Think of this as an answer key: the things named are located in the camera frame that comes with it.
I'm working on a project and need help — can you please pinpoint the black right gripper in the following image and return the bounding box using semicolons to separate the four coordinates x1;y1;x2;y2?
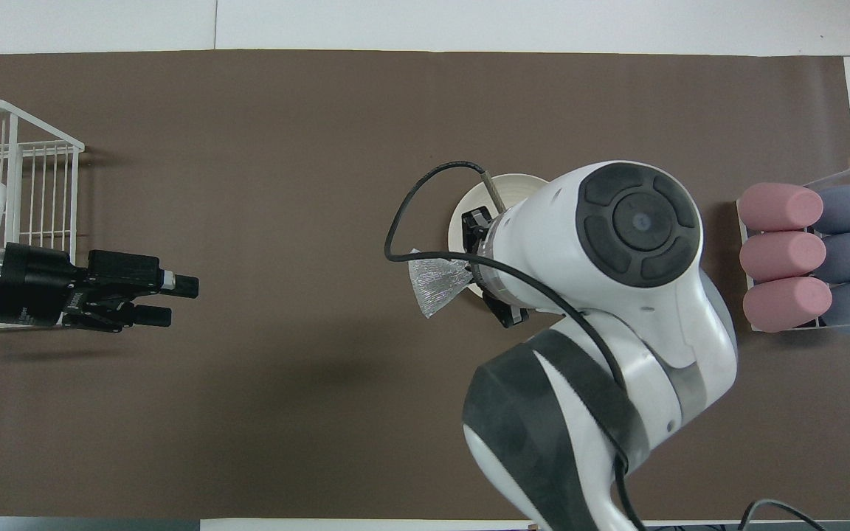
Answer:
463;207;530;330

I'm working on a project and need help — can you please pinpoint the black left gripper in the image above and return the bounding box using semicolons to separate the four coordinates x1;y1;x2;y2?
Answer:
0;243;201;335

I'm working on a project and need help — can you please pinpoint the cream round plate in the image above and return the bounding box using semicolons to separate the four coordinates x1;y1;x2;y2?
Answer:
448;173;553;300

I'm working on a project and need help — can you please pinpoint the brown table mat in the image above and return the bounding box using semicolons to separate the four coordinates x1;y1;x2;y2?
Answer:
0;50;850;521

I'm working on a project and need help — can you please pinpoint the pink plastic cup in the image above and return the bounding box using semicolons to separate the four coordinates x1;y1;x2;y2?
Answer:
742;277;833;333
739;231;827;282
736;183;824;232

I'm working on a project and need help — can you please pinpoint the black right base cable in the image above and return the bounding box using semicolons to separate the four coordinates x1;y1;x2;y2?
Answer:
738;499;829;531

